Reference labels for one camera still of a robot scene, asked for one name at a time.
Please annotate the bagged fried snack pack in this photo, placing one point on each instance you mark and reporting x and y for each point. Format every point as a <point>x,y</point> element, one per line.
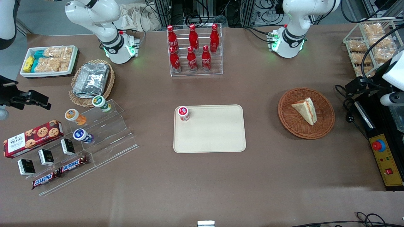
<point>383,56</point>
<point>356,45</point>
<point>359,72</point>
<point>382,41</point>
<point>372,29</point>
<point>358,58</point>

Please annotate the white rectangular snack bin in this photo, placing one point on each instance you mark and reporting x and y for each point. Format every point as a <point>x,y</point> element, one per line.
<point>75,60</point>

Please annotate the yellow snack packet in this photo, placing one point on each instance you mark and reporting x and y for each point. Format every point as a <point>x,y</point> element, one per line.
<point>27,64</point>

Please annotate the light openwork wicker basket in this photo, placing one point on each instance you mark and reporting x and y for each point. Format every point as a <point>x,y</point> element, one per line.
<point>109,86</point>

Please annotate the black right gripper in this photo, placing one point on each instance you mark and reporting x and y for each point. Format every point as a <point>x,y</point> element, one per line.
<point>7,95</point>

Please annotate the clear plastic container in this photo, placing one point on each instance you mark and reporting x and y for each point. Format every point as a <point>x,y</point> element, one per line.
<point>398,116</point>

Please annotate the teal snack packet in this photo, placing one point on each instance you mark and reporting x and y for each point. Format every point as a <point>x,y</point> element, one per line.
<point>34,65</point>
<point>39,54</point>

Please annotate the red Walkers cookie box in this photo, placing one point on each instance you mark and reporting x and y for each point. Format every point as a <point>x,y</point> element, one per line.
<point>31,140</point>

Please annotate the clear rice cracker packet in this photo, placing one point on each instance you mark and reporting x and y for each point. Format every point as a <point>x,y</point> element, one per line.
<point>64,64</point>
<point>58,52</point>
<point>46,64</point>

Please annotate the Snickers chocolate bar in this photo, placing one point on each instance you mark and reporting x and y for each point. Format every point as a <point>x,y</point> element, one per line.
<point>72,165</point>
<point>44,179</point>

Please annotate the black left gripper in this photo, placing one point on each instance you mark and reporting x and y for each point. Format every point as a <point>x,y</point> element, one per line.
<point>370,85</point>

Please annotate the clear acrylic stepped stand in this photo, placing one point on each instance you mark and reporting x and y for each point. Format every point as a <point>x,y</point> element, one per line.
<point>110,138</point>

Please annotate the round brown wicker basket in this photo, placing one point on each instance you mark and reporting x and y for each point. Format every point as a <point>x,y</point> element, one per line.
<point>293,123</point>

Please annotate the crumpled beige cloth bag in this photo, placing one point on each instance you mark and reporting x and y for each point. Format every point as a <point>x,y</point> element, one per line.
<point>135,17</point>

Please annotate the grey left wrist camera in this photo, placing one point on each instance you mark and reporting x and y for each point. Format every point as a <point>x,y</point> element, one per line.
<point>391,99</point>

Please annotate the beige plastic tray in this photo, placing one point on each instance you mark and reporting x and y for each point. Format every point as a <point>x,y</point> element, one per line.
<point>211,132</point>

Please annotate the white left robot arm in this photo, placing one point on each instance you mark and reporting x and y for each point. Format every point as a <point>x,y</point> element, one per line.
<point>290,30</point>

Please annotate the yellow emergency stop control box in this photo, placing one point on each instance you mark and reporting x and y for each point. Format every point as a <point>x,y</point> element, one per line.
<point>386,160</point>

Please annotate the blue lid yoghurt cup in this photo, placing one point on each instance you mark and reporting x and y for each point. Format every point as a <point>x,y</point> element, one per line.
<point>80,135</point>

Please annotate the green lid yoghurt cup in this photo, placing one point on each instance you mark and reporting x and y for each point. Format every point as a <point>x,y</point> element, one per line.
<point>99,101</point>

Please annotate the red lid yoghurt cup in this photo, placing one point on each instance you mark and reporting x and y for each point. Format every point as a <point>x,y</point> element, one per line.
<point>183,113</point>

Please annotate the small black chocolate box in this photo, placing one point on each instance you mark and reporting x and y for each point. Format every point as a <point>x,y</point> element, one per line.
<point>46,157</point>
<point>26,167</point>
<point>68,146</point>

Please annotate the black countertop appliance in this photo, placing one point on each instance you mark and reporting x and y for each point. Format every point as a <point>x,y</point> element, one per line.
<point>377,116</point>

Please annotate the red cola bottle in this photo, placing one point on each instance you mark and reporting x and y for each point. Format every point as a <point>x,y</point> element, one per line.
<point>175,61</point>
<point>191,60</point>
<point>172,38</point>
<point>193,37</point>
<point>206,60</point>
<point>214,37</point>

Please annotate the aluminium profile equipment rack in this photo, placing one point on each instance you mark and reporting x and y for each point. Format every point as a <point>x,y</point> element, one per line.
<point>176,11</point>

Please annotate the clear acrylic bottle rack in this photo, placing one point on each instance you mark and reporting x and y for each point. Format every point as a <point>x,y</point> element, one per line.
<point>197,73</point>

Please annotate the small metal bracket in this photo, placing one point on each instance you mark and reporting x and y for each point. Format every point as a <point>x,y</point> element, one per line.
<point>206,224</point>

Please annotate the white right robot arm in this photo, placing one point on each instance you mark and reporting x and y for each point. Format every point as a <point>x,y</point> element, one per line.
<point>105,30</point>

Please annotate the triangular sandwich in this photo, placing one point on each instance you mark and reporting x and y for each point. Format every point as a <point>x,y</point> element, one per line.
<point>305,109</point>

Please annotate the stack of foil trays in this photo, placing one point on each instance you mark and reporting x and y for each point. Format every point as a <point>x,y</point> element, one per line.
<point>91,78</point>

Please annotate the orange lid yoghurt cup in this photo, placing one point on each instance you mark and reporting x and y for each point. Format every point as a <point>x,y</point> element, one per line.
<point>73,115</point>

